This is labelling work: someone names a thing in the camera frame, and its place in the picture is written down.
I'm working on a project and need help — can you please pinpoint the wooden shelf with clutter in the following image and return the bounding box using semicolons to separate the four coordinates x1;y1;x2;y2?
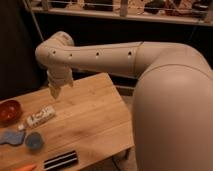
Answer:
22;0;213;27

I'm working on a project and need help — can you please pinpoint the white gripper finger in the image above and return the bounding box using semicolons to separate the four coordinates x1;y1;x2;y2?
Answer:
49;85;61;99

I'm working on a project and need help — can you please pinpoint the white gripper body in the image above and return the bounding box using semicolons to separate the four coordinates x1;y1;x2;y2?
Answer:
47;67;73;89

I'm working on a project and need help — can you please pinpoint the black white striped block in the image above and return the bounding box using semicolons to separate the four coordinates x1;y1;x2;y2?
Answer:
44;150;78;171

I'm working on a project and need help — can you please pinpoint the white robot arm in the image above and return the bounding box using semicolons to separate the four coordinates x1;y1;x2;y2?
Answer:
35;31;213;171

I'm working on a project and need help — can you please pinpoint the metal slanted rod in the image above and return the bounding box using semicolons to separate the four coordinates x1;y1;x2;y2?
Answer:
25;0;44;42

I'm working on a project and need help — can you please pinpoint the black cable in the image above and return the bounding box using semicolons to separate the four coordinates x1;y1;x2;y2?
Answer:
184;19;204;48

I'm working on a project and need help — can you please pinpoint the red bowl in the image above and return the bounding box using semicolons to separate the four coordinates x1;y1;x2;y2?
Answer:
0;100;22;124

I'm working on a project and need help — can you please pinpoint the small blue bowl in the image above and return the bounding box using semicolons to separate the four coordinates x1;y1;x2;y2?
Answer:
25;132;44;150

